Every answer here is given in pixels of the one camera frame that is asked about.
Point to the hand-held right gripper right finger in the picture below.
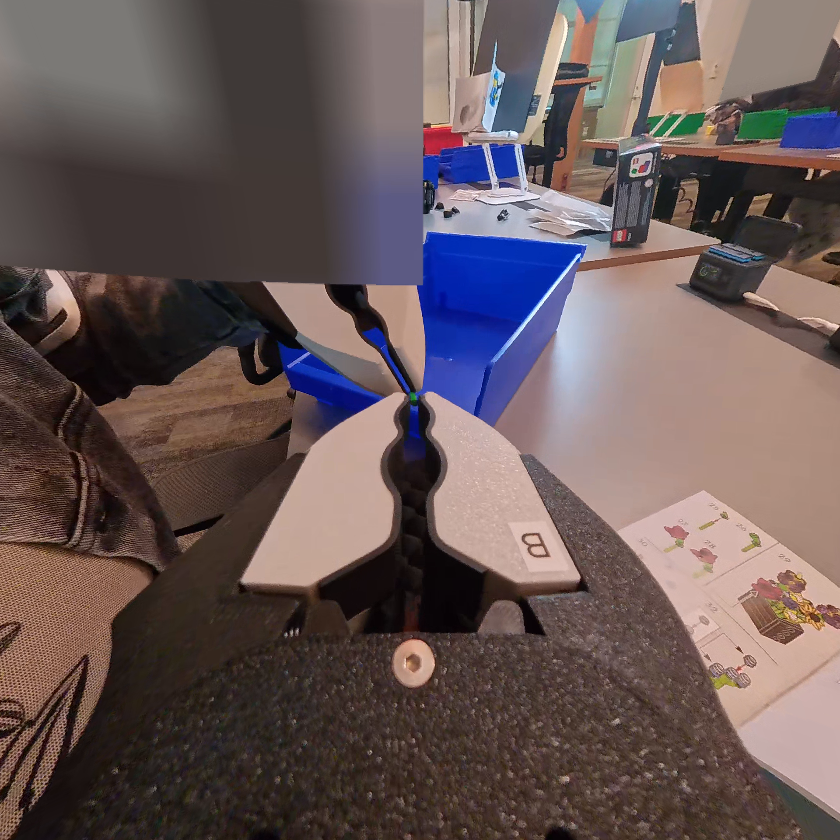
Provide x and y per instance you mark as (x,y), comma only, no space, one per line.
(485,499)

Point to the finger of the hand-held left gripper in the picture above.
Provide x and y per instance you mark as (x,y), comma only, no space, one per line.
(307,344)
(364,312)

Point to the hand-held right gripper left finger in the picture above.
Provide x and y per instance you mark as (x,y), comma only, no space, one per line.
(328,512)

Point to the blue plastic parts bin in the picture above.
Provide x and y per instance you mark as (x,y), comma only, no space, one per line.
(499,308)

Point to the lego instruction booklet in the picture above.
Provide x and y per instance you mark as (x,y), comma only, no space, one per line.
(656,577)

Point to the black toy set box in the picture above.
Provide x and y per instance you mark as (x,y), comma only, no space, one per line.
(633,197)

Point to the blue storage bin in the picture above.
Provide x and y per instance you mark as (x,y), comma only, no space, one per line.
(810,131)
(472,164)

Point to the white tablet stand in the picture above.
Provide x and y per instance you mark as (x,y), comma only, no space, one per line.
(505,192)

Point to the red storage bin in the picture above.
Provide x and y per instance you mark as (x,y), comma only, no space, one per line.
(443,139)

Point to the clear plastic bags pile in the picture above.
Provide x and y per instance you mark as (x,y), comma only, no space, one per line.
(571,220)

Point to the white floral print shirt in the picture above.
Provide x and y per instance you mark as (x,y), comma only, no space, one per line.
(52,623)

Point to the grey battery charging case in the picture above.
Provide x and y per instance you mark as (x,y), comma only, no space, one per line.
(728,269)

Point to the green storage bin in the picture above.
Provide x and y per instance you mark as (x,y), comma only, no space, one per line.
(669,123)
(761,124)

